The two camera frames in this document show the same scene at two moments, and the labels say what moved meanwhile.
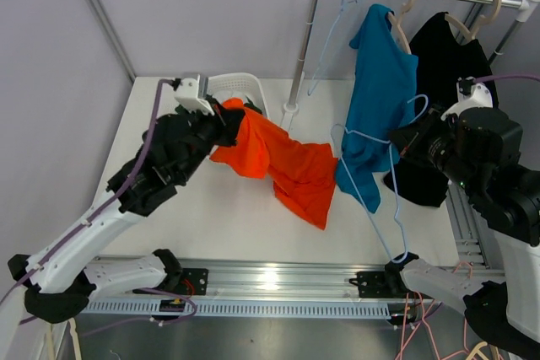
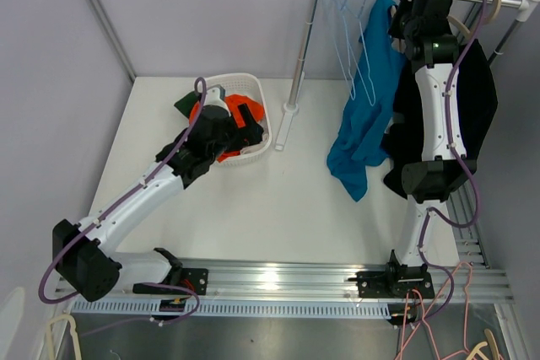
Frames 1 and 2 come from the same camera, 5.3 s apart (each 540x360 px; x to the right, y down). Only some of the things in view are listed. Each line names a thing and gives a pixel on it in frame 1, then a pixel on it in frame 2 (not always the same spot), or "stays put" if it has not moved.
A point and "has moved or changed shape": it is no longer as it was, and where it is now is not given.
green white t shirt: (218, 98) -> (253, 137)
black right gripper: (408, 142) -> (404, 5)
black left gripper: (225, 120) -> (249, 135)
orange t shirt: (303, 174) has moved or changed shape
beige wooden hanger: (395, 21) has moved or changed shape
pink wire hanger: (467, 348) stays put
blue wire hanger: (396, 217) -> (371, 97)
